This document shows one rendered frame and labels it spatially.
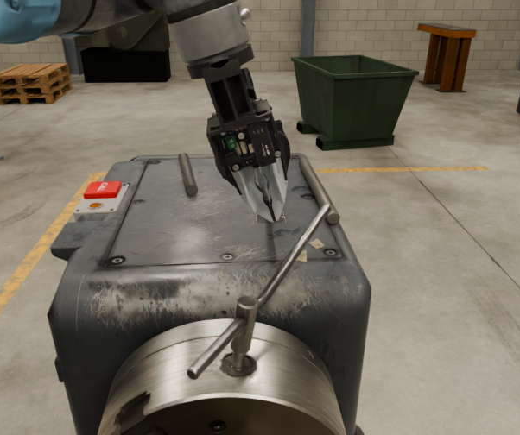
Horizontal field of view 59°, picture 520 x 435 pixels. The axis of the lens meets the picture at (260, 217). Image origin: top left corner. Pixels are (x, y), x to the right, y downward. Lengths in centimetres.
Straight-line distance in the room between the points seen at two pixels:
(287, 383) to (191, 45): 37
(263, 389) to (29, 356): 215
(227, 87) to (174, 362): 31
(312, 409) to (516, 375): 206
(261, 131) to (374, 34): 1025
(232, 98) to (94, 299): 34
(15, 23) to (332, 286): 48
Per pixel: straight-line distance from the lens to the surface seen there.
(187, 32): 48
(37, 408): 234
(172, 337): 60
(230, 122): 47
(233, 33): 48
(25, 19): 38
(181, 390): 52
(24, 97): 812
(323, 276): 66
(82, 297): 67
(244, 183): 54
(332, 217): 78
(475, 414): 230
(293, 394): 54
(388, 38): 1080
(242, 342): 51
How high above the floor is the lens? 161
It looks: 27 degrees down
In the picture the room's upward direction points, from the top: straight up
